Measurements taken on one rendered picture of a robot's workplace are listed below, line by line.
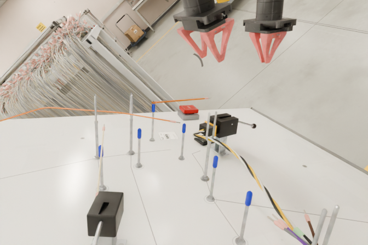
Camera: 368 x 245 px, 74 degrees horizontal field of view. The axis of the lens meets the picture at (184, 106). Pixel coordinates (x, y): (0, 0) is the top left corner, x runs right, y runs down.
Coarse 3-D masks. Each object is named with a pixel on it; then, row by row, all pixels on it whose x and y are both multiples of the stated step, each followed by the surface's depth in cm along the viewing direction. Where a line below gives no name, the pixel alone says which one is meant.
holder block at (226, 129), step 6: (222, 114) 59; (228, 114) 59; (210, 120) 57; (216, 120) 55; (222, 120) 55; (228, 120) 55; (234, 120) 56; (222, 126) 55; (228, 126) 56; (234, 126) 57; (222, 132) 55; (228, 132) 57; (234, 132) 58
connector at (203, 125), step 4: (200, 124) 55; (204, 124) 55; (216, 124) 55; (200, 128) 55; (204, 128) 54; (212, 128) 54; (216, 128) 55; (204, 132) 54; (208, 132) 53; (216, 132) 55
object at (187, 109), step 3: (180, 105) 81; (183, 105) 81; (186, 105) 82; (189, 105) 82; (192, 105) 82; (180, 108) 80; (183, 108) 79; (186, 108) 79; (189, 108) 79; (192, 108) 79; (195, 108) 80; (183, 111) 77; (186, 111) 77; (189, 111) 78; (192, 111) 78; (195, 111) 78; (186, 114) 79; (189, 114) 79
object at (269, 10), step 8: (264, 0) 52; (272, 0) 51; (280, 0) 52; (256, 8) 55; (264, 8) 52; (272, 8) 52; (280, 8) 52; (256, 16) 55; (264, 16) 53; (272, 16) 52; (280, 16) 53; (264, 24) 53; (272, 24) 52; (280, 24) 50
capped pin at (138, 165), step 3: (138, 129) 48; (138, 132) 48; (138, 135) 49; (138, 138) 49; (138, 141) 49; (138, 144) 49; (138, 147) 50; (138, 150) 50; (138, 153) 50; (138, 156) 50; (138, 159) 50; (138, 162) 51; (135, 165) 51; (138, 165) 51; (141, 165) 51
